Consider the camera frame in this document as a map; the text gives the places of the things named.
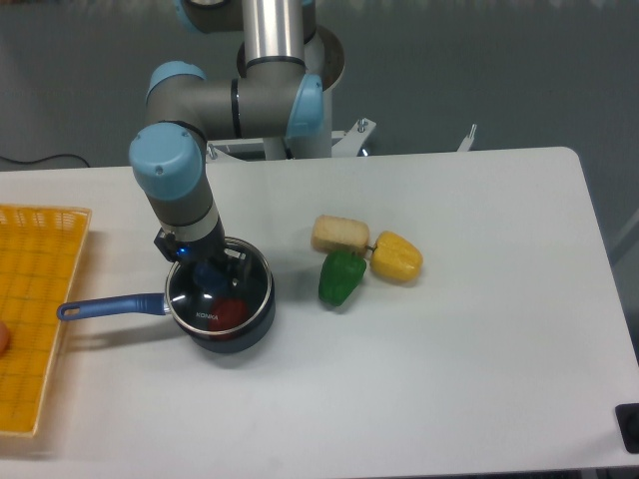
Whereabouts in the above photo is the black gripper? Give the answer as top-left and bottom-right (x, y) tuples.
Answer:
(154, 224), (252, 287)

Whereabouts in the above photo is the glass lid blue knob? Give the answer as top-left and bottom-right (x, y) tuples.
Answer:
(165, 238), (276, 341)

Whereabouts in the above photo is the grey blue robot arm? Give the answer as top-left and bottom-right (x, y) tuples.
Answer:
(129, 1), (323, 266)

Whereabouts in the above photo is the red bell pepper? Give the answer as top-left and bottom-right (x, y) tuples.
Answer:
(207, 297), (250, 340)

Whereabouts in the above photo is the beige bread loaf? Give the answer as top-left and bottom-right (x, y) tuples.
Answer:
(311, 215), (369, 255)

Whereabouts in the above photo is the green bell pepper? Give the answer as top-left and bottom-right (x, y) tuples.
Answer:
(319, 250), (366, 306)

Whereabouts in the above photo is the yellow bell pepper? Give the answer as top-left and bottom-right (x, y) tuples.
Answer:
(370, 231), (423, 282)

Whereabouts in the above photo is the yellow plastic basket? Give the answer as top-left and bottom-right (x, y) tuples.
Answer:
(1, 204), (92, 437)

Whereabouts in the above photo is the orange object in basket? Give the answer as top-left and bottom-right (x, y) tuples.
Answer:
(0, 321), (11, 354)

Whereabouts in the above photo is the black table corner device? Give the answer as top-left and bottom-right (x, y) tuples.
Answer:
(615, 403), (639, 454)

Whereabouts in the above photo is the dark pot blue handle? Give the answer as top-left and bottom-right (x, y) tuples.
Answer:
(56, 239), (278, 355)

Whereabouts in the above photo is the black floor cable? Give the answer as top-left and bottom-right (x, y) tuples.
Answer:
(0, 154), (93, 169)

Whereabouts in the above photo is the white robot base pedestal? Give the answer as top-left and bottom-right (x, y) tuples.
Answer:
(206, 26), (376, 163)

